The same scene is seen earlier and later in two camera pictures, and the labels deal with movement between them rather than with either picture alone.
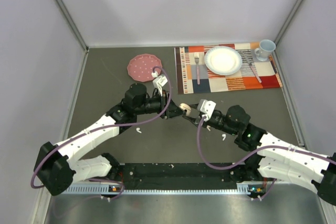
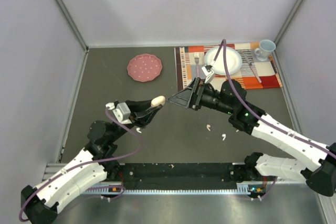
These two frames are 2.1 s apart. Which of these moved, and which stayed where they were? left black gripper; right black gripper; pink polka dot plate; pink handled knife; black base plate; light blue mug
Moved: left black gripper; right black gripper
Stayed: pink polka dot plate; black base plate; pink handled knife; light blue mug
